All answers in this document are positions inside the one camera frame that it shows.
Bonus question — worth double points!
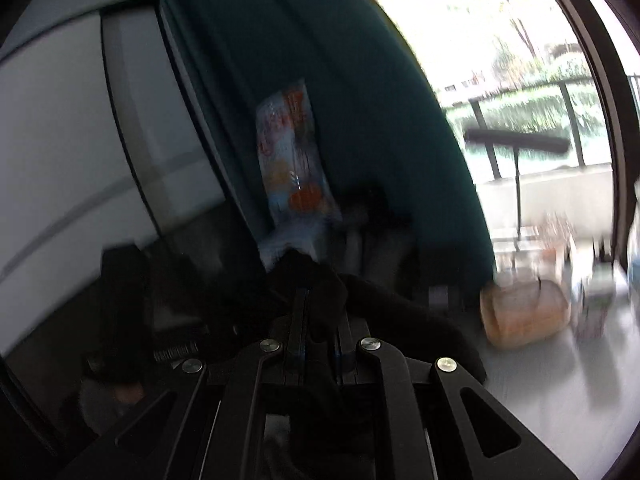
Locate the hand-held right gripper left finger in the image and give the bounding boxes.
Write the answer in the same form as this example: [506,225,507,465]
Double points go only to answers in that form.
[60,287,313,480]

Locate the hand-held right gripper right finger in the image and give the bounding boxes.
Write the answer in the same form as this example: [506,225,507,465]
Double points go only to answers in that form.
[335,310,576,480]

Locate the teal curtain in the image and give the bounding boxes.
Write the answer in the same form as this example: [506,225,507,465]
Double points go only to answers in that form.
[129,0,497,283]

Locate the white and orange snack packet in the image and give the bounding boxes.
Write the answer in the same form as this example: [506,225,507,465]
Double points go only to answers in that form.
[255,78,344,267]

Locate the cream mug with bear print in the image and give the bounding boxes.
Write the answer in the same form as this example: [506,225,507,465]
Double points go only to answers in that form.
[479,279,572,349]

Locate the black balcony railing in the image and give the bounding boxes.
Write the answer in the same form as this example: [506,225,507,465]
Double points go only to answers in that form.
[440,74,640,181]

